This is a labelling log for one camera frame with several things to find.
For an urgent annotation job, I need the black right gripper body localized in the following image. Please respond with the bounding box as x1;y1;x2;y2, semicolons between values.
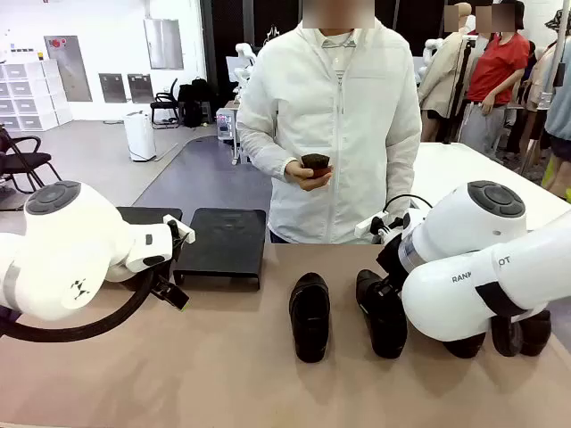
377;230;407;287

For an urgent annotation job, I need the silver clothes rack pole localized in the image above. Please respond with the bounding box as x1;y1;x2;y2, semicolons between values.
537;0;570;111

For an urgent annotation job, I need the white drawer cabinet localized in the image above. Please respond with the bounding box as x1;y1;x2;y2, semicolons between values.
0;60;73;132

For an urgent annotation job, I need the black office chair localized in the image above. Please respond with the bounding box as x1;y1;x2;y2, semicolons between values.
150;78;180;130

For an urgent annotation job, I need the white desk table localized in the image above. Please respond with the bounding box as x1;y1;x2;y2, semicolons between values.
412;142;571;210

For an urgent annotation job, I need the person's right forearm white sleeve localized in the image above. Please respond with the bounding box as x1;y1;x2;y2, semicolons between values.
235;128;291;183

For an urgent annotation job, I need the thin black camera cable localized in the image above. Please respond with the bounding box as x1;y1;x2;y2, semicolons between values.
382;193;433;216

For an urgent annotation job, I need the black hat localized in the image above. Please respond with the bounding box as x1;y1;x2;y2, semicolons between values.
546;11;571;32

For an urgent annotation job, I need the light blue hanging garment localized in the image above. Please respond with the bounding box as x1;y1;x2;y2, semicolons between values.
543;44;571;161

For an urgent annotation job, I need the black camera tripod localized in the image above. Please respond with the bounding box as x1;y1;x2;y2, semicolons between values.
443;37;476;144

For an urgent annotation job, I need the grey wall panel red sign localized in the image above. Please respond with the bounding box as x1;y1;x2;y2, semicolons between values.
43;35;94;103

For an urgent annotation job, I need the mannequin in red shirt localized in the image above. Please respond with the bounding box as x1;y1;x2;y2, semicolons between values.
461;0;532;157

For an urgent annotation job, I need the white air purifier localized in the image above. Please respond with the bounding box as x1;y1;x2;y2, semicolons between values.
123;111;157;162

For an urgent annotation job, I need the small wooden desk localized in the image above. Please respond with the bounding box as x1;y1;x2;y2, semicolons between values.
225;100;244;167

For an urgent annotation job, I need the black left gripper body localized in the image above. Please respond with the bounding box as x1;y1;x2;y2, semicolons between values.
149;222;186;291

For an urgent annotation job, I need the dark grey floor mat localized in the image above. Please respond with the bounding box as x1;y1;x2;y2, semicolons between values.
133;135;277;244

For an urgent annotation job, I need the person's right hand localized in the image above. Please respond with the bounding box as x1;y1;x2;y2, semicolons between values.
284;158;334;192

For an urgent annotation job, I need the tall metal wall panel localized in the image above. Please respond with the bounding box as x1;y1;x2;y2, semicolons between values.
143;18;185;70

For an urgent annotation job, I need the computer case with lights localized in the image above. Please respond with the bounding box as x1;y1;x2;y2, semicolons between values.
216;108;237;144

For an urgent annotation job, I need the person's left forearm white sleeve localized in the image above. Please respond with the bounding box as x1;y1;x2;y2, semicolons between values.
386;137;423;210

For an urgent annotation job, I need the black backpack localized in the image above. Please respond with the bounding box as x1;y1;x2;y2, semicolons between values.
178;77;211;128

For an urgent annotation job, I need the black shoe stand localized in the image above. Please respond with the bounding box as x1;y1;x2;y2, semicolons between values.
172;208;268;292
115;206;184;233

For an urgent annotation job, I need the person in white jacket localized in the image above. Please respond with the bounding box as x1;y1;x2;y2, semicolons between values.
235;0;423;245

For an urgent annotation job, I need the small metal wall panel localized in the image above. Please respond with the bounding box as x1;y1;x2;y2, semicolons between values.
98;73;128;104
127;73;155;104

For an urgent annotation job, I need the black folding chair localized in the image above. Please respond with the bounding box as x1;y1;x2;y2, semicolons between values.
0;127;63;210

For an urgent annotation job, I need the mannequin in beige dress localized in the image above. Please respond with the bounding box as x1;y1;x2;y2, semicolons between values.
519;39;559;175

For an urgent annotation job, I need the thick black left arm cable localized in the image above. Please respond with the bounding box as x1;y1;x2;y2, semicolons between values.
0;267;155;343

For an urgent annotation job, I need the mannequin in beige coat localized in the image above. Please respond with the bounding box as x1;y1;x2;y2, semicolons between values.
418;2;476;144

